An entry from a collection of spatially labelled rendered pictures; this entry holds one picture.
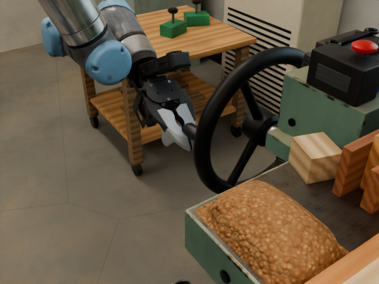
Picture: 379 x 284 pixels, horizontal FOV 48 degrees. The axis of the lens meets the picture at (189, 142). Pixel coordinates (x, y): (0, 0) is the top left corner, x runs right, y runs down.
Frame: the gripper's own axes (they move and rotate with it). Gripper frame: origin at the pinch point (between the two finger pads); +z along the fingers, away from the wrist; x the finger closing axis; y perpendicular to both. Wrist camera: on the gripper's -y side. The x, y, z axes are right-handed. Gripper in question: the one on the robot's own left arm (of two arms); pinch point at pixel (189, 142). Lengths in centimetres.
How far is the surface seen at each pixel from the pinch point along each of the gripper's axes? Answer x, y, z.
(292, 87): -5.2, -22.0, 6.1
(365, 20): -136, 39, -49
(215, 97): 0.3, -13.4, 0.0
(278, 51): -11.0, -18.5, -2.5
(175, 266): -22, 84, 8
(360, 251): 10.2, -32.0, 27.8
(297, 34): -106, 50, -57
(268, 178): 6.3, -21.7, 16.7
